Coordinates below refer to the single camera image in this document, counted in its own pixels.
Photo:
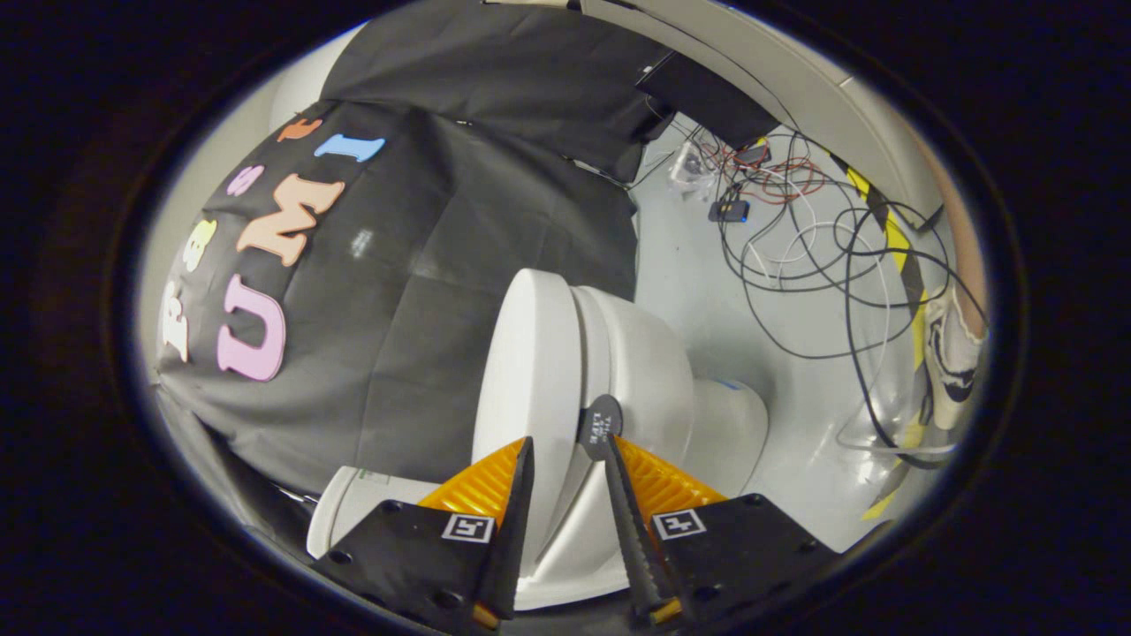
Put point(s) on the yellow black hazard tape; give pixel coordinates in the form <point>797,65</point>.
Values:
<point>901,252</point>

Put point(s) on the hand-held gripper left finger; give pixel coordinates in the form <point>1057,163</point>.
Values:
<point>512,530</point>

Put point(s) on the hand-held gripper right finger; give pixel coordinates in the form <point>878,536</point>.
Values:
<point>629,530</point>

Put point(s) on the white toilet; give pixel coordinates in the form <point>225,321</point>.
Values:
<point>654,371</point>

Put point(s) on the person's leg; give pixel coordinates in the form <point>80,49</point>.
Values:
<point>967,247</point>

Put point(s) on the black flat box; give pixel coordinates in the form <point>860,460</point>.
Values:
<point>707,97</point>

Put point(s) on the small black device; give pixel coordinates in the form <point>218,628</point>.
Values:
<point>730,210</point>

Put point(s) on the black backdrop cloth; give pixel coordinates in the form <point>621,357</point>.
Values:
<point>459,221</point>

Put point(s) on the white and black sneaker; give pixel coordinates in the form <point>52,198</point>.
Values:
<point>952,371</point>

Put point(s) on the clear plastic piece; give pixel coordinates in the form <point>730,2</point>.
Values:
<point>689,166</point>

